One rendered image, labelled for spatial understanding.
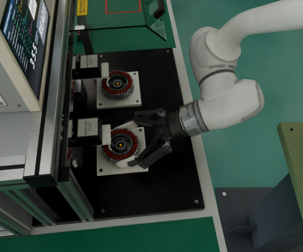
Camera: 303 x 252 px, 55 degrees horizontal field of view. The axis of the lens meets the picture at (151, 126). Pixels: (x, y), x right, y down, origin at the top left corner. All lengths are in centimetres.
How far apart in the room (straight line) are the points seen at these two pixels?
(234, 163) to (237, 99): 110
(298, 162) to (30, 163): 74
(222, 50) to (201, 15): 191
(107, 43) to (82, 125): 54
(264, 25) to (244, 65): 165
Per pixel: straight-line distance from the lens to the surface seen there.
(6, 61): 50
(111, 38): 127
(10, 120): 60
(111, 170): 87
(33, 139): 56
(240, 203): 170
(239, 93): 73
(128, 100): 100
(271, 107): 210
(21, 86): 54
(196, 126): 76
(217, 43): 77
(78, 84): 101
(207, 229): 85
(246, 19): 70
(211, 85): 76
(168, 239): 83
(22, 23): 57
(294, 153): 99
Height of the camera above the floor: 157
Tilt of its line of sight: 57 degrees down
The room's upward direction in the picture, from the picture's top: straight up
